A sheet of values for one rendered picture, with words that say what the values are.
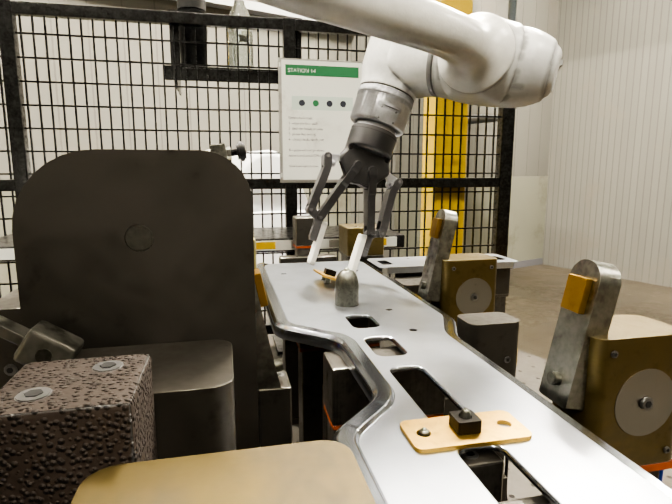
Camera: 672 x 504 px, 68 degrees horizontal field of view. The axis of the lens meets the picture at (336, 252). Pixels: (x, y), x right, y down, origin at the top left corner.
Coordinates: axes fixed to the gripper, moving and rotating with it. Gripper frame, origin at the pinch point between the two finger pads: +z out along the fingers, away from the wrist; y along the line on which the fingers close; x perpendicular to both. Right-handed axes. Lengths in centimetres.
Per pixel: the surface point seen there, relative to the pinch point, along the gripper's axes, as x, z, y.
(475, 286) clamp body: -8.8, -1.5, 20.2
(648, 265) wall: 351, -83, 416
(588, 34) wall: 415, -312, 306
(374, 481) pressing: -51, 11, -7
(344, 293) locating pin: -14.0, 4.7, -0.8
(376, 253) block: 23.2, -2.1, 14.4
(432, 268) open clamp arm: -7.3, -2.1, 13.2
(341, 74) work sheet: 51, -43, 0
